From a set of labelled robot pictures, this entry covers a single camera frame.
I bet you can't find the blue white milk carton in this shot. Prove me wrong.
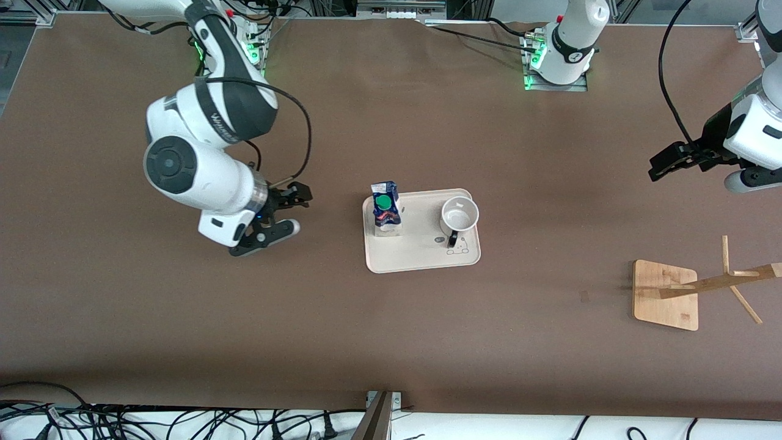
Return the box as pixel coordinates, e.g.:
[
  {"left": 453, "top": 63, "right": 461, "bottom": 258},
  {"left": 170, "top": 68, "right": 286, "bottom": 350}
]
[{"left": 370, "top": 181, "right": 404, "bottom": 238}]

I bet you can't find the white smiley mug black handle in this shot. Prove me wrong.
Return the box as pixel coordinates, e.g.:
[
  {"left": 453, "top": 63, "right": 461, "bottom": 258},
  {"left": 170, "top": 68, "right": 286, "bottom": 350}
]
[{"left": 440, "top": 196, "right": 480, "bottom": 248}]

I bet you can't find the beige rabbit print tray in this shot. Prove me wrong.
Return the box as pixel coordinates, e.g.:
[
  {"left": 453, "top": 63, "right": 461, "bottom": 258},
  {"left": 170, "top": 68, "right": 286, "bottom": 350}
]
[{"left": 362, "top": 188, "right": 481, "bottom": 274}]

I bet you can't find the wooden mug tree stand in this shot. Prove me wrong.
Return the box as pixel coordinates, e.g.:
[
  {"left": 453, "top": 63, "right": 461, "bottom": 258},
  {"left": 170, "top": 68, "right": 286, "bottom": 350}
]
[{"left": 632, "top": 235, "right": 782, "bottom": 332}]

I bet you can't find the grey power strip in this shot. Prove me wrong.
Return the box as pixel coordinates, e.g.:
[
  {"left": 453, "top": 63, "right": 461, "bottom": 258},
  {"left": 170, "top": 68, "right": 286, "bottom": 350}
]
[{"left": 356, "top": 0, "right": 447, "bottom": 20}]

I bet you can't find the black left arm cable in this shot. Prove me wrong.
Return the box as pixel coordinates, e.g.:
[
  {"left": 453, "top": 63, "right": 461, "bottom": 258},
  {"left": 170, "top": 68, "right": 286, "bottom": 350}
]
[{"left": 657, "top": 0, "right": 702, "bottom": 150}]

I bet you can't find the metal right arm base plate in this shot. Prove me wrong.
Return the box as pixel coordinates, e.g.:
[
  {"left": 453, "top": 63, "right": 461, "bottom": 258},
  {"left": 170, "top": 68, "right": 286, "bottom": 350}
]
[{"left": 241, "top": 24, "right": 269, "bottom": 77}]

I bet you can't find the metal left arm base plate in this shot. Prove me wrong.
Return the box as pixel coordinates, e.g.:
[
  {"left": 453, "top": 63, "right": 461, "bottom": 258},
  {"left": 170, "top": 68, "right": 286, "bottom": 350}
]
[{"left": 522, "top": 34, "right": 588, "bottom": 92}]

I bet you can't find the short black base cable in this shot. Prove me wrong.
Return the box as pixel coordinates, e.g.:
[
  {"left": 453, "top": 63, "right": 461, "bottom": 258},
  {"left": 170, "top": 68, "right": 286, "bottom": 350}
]
[{"left": 486, "top": 17, "right": 544, "bottom": 34}]

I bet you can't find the long black base cable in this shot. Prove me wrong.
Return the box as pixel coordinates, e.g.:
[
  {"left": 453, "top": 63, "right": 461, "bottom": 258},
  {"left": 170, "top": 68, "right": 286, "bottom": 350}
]
[{"left": 422, "top": 24, "right": 541, "bottom": 53}]

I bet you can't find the black cable with plug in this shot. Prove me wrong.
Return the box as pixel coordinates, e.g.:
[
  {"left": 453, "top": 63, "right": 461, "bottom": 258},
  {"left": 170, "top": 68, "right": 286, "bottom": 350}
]
[{"left": 269, "top": 408, "right": 338, "bottom": 439}]

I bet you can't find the aluminium frame post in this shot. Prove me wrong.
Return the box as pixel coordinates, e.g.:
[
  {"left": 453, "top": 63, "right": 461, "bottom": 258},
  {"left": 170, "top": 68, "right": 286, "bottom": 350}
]
[{"left": 351, "top": 391, "right": 395, "bottom": 440}]

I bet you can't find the black arched floor cable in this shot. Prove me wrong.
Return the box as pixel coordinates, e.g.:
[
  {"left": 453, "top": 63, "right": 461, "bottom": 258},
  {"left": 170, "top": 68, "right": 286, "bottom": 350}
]
[{"left": 0, "top": 381, "right": 92, "bottom": 422}]

